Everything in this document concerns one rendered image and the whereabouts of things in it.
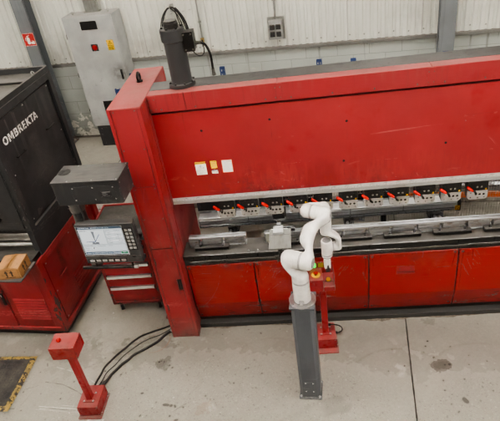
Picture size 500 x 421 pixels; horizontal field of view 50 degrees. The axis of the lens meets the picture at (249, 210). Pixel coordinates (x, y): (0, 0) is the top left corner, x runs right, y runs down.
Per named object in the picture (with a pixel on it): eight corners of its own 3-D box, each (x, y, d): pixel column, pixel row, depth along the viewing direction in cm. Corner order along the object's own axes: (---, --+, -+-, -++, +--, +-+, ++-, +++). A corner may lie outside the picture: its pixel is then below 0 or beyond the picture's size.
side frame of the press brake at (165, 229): (173, 337, 498) (105, 110, 371) (187, 277, 569) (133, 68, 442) (199, 336, 495) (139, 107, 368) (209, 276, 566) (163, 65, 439)
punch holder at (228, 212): (218, 218, 443) (214, 201, 434) (219, 212, 450) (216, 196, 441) (235, 216, 442) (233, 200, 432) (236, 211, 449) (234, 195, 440)
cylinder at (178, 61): (167, 90, 388) (153, 25, 362) (174, 78, 408) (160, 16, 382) (212, 86, 384) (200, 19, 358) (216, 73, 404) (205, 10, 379)
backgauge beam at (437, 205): (199, 229, 486) (198, 220, 480) (201, 220, 497) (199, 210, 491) (460, 210, 458) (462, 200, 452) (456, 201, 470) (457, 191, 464)
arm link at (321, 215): (290, 271, 360) (313, 276, 353) (286, 262, 350) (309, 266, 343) (313, 210, 382) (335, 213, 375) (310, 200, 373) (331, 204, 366)
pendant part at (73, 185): (84, 276, 414) (47, 183, 367) (95, 256, 434) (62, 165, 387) (146, 274, 406) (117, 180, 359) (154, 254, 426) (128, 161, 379)
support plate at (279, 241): (269, 250, 429) (268, 249, 429) (270, 230, 451) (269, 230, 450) (290, 248, 427) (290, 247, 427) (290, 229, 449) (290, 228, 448)
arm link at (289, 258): (305, 287, 358) (302, 261, 345) (280, 281, 367) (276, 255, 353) (311, 276, 367) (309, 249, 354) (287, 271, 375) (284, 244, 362)
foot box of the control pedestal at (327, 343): (315, 354, 460) (315, 345, 454) (314, 332, 481) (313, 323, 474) (339, 352, 458) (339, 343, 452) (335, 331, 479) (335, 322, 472)
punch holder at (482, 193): (467, 200, 420) (468, 182, 411) (463, 194, 427) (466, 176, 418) (487, 198, 418) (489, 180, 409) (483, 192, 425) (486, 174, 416)
